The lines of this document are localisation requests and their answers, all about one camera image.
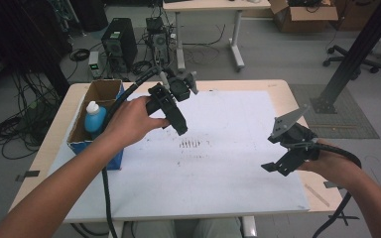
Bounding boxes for person's left hand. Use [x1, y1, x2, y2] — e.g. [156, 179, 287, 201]
[100, 95, 171, 151]

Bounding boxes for black metal stand post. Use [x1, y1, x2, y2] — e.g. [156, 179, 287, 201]
[310, 0, 381, 115]

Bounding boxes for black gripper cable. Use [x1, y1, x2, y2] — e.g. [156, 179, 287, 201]
[312, 141, 362, 238]
[100, 65, 164, 238]

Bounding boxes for pale tape strip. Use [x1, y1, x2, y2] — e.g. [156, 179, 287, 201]
[304, 182, 330, 208]

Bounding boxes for person's right hand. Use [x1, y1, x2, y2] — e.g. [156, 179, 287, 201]
[297, 145, 362, 192]

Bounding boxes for dark floor mat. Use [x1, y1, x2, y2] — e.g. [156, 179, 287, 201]
[289, 82, 381, 140]

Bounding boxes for closed brown cardboard box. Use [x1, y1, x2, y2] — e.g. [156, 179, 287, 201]
[330, 0, 381, 33]

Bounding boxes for black computer tower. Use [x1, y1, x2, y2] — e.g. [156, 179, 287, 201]
[100, 17, 139, 74]

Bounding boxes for white background table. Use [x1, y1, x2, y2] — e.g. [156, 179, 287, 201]
[162, 0, 272, 73]

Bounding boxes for white table leg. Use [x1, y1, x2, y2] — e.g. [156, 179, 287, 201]
[108, 220, 126, 238]
[241, 215, 258, 238]

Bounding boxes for blue bottle with white cap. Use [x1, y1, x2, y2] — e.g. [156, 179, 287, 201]
[83, 100, 108, 140]

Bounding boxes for blue cardboard box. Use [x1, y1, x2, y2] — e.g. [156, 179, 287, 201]
[65, 78, 127, 172]

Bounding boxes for white power supply unit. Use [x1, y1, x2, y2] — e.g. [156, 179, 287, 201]
[87, 50, 101, 79]

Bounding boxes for white table mat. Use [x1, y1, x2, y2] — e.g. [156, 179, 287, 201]
[48, 89, 312, 224]

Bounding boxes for small open computer case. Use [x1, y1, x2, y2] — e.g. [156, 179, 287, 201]
[145, 16, 172, 67]

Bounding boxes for open brown cardboard box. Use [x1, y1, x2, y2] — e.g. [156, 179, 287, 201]
[269, 0, 339, 34]

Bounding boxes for black office chair base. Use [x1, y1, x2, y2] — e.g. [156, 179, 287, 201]
[321, 44, 381, 74]

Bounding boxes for coiled black cable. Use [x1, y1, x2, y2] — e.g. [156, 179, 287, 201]
[68, 48, 91, 62]

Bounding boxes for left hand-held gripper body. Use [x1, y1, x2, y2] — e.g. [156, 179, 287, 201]
[145, 69, 199, 116]

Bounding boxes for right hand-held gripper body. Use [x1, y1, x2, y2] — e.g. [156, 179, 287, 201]
[267, 104, 321, 163]

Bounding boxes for black tape piece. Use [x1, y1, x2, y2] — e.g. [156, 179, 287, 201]
[322, 180, 344, 190]
[14, 170, 42, 182]

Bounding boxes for tangle of black floor cables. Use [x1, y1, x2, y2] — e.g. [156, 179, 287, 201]
[0, 70, 64, 161]

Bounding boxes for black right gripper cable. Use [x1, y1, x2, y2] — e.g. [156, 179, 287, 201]
[312, 141, 362, 238]

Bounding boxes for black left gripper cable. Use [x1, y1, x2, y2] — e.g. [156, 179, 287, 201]
[100, 65, 164, 238]

